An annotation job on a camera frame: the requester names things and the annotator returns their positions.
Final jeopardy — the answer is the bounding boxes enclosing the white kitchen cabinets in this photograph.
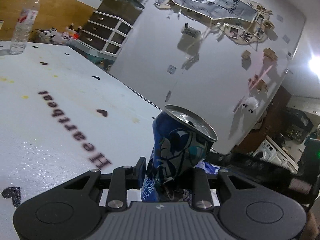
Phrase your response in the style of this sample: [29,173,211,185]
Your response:
[265,135,300,173]

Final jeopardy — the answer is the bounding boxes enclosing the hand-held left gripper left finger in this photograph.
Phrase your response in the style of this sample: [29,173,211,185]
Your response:
[62,157,147,211]

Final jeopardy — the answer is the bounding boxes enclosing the clear water bottle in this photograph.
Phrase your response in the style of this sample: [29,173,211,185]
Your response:
[9,0,43,55]

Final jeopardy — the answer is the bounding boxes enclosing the glass tank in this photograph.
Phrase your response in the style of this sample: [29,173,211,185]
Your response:
[100,0,145,18]

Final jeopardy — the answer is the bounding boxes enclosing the blue plastic bag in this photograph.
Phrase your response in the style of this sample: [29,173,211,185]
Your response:
[197,159,219,175]

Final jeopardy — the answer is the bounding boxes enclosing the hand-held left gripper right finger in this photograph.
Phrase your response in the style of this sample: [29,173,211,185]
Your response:
[191,167,258,209]

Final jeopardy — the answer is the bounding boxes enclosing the white plush sheep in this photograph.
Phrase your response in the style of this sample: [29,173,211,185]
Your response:
[241,97,259,114]

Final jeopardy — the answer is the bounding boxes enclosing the blue soda can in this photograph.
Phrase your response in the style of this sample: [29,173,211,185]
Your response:
[141,104,218,203]

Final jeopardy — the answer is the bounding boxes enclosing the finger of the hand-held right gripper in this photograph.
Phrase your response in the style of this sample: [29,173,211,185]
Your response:
[209,152,250,168]

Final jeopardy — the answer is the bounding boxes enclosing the white chest of drawers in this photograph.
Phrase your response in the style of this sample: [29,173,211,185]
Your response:
[80,10,133,55]

